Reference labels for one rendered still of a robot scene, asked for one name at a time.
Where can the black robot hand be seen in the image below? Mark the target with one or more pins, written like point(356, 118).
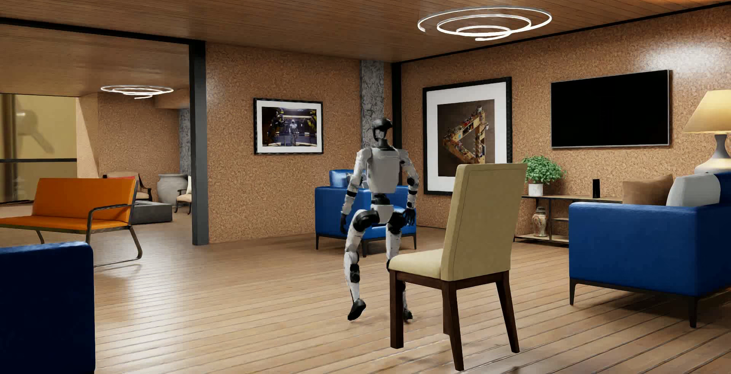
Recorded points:
point(344, 224)
point(409, 216)

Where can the beige chair dark wood legs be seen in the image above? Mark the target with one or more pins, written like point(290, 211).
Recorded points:
point(479, 220)

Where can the cream side chair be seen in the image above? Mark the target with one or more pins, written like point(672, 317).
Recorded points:
point(184, 196)

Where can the beige lounge chair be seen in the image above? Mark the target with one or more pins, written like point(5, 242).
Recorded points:
point(143, 191)

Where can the robot left leg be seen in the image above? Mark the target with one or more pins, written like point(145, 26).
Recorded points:
point(394, 231)

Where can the robot leg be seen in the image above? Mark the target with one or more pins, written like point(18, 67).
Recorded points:
point(394, 231)
point(354, 248)

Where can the blue armchair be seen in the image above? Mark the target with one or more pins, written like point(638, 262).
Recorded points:
point(330, 208)

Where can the robot right leg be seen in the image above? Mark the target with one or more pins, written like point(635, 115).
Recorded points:
point(354, 248)

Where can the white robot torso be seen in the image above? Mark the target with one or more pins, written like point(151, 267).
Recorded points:
point(384, 173)

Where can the robot head black visor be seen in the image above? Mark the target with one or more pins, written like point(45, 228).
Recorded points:
point(381, 130)

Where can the large framed triangle picture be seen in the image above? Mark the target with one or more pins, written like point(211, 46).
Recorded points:
point(467, 134)

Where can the small framed robot picture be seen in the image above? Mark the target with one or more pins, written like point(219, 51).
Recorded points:
point(288, 126)

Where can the patterned ceramic vase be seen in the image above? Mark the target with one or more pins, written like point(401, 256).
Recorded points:
point(539, 222)

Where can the potted green plant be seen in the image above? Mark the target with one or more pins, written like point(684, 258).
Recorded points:
point(541, 169)

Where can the wooden console table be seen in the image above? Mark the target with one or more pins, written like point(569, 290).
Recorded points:
point(557, 198)

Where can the large grey floor pot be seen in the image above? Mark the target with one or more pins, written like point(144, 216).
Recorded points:
point(170, 188)

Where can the small black speaker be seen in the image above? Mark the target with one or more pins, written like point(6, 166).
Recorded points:
point(596, 188)

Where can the grey ottoman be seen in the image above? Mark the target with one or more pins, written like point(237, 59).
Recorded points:
point(151, 212)

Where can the blue sofa with cushions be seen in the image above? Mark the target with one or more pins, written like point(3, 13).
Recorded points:
point(645, 242)

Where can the brown cushion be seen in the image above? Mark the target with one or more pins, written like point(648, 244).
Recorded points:
point(646, 191)

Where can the grey cushion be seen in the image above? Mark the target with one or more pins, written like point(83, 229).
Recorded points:
point(692, 190)

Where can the dark blue sofa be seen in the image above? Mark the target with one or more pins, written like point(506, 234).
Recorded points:
point(45, 311)

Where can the table lamp cream shade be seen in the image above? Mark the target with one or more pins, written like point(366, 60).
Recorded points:
point(712, 114)

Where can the black wall television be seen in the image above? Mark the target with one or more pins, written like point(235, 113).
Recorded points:
point(610, 109)

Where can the orange bench metal frame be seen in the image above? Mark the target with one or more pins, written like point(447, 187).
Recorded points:
point(80, 200)

